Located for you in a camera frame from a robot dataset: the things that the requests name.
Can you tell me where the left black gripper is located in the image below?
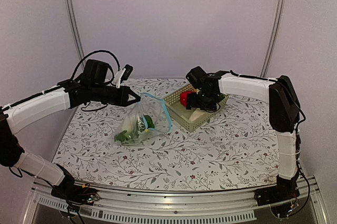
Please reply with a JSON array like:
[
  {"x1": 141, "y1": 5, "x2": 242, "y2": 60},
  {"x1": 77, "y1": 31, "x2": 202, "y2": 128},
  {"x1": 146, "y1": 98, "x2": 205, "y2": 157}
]
[{"x1": 91, "y1": 83, "x2": 141, "y2": 107}]

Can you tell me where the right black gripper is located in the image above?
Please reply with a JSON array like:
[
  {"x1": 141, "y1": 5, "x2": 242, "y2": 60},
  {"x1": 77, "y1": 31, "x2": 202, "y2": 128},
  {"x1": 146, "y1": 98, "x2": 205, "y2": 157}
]
[{"x1": 187, "y1": 90, "x2": 217, "y2": 111}]

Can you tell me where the clear zip top bag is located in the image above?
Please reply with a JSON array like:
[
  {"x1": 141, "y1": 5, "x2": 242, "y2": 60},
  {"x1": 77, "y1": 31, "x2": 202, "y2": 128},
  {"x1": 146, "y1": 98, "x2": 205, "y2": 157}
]
[{"x1": 112, "y1": 93, "x2": 172, "y2": 146}]

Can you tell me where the green toy vegetable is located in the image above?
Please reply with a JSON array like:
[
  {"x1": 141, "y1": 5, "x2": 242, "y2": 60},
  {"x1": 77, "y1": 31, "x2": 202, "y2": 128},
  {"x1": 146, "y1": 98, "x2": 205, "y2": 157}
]
[{"x1": 137, "y1": 115, "x2": 155, "y2": 129}]

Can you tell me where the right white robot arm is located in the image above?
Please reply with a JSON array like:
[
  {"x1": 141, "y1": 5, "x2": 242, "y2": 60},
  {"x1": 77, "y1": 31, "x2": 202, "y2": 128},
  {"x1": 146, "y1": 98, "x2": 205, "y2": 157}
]
[{"x1": 185, "y1": 66, "x2": 306, "y2": 201}]

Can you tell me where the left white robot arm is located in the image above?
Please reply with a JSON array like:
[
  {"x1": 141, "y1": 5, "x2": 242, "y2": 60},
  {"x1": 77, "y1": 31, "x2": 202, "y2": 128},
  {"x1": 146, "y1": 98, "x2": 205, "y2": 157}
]
[{"x1": 1, "y1": 52, "x2": 141, "y2": 200}]

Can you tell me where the red toy pepper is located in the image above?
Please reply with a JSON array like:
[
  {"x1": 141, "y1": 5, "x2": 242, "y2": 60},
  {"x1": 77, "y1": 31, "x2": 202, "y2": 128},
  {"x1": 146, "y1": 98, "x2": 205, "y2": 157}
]
[{"x1": 180, "y1": 90, "x2": 194, "y2": 107}]

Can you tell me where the beige perforated plastic basket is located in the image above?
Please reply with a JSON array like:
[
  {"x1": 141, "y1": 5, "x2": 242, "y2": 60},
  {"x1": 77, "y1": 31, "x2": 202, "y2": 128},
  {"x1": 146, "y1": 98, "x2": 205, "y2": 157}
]
[{"x1": 164, "y1": 84, "x2": 229, "y2": 132}]

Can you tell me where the floral table mat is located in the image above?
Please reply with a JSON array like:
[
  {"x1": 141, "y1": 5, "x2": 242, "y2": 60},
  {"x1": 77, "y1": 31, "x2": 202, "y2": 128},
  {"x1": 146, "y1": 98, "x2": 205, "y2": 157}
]
[{"x1": 51, "y1": 77, "x2": 298, "y2": 191}]

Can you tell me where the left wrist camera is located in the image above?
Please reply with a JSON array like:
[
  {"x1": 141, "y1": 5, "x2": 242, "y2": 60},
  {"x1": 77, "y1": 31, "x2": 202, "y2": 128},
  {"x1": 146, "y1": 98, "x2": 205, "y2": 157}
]
[{"x1": 112, "y1": 64, "x2": 133, "y2": 88}]

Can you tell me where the left aluminium frame post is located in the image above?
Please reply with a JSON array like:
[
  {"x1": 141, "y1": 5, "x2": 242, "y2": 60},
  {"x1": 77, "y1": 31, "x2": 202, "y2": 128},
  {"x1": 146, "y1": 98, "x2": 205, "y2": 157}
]
[{"x1": 64, "y1": 0, "x2": 84, "y2": 59}]

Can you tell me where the aluminium frame post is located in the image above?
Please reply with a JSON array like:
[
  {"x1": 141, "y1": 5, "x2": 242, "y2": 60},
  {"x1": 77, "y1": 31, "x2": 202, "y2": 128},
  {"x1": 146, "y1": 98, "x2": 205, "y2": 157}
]
[
  {"x1": 260, "y1": 0, "x2": 286, "y2": 77},
  {"x1": 64, "y1": 0, "x2": 84, "y2": 59}
]

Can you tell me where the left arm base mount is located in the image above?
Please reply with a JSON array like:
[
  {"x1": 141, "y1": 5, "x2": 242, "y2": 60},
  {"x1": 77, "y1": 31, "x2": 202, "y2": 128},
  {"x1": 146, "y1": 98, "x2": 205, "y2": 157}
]
[{"x1": 51, "y1": 164, "x2": 100, "y2": 205}]

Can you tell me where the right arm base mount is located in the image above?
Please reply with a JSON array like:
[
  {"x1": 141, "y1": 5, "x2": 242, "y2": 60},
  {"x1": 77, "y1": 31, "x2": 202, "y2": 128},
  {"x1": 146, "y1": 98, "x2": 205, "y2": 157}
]
[{"x1": 254, "y1": 176, "x2": 300, "y2": 219}]

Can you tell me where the right aluminium frame post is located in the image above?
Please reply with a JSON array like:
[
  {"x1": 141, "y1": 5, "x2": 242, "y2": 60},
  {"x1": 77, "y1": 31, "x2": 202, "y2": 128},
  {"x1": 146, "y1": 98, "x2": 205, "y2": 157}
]
[{"x1": 260, "y1": 0, "x2": 286, "y2": 77}]

